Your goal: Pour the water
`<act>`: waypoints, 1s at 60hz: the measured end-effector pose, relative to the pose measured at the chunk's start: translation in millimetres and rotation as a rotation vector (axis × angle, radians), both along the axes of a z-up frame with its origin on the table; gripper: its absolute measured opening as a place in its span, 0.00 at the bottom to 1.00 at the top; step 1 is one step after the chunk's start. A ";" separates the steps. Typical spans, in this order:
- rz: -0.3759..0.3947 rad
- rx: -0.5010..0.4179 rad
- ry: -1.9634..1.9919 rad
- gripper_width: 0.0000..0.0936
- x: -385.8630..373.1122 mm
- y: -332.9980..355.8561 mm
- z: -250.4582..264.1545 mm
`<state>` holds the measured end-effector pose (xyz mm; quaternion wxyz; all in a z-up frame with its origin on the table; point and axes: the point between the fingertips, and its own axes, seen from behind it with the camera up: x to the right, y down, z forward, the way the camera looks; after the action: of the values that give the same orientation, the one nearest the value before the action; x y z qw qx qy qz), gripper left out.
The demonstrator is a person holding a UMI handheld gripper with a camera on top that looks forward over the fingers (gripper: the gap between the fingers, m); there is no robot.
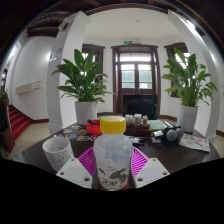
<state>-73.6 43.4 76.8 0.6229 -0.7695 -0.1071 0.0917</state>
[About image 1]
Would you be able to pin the green plant in white pot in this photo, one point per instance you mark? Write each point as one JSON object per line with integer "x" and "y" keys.
{"x": 85, "y": 83}
{"x": 190, "y": 83}

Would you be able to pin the red plastic box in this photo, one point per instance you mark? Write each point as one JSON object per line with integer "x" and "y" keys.
{"x": 93, "y": 128}

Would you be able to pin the dark-framed window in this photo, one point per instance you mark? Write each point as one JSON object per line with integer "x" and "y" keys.
{"x": 173, "y": 50}
{"x": 98, "y": 53}

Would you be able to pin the green book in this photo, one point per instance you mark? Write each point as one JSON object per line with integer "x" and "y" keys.
{"x": 156, "y": 125}

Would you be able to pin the small colourful round badge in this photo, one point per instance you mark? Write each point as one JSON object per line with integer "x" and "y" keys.
{"x": 70, "y": 136}
{"x": 83, "y": 138}
{"x": 92, "y": 137}
{"x": 82, "y": 132}

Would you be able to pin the dark wooden double door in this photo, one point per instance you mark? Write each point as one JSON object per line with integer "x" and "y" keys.
{"x": 136, "y": 76}

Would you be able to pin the white speckled cup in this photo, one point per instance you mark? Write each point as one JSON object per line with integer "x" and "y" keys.
{"x": 57, "y": 153}

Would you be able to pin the green exit sign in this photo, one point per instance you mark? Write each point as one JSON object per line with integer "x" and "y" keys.
{"x": 128, "y": 42}

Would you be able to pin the flat round red coaster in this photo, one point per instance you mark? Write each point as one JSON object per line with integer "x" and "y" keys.
{"x": 127, "y": 185}

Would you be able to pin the black chair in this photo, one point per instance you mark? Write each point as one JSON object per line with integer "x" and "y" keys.
{"x": 140, "y": 106}

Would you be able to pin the yellow-capped clear drink bottle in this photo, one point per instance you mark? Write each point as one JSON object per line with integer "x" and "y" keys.
{"x": 112, "y": 156}

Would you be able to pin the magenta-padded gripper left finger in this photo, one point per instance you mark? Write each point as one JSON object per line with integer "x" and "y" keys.
{"x": 75, "y": 170}

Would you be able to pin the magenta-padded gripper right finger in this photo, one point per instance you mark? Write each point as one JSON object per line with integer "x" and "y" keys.
{"x": 152, "y": 170}

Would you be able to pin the black headphones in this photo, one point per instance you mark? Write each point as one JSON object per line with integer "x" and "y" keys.
{"x": 172, "y": 134}

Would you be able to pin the white wall-mounted panel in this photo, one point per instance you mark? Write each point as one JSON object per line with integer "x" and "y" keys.
{"x": 28, "y": 87}

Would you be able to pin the printed paper leaflet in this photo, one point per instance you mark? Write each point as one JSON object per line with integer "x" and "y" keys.
{"x": 195, "y": 142}

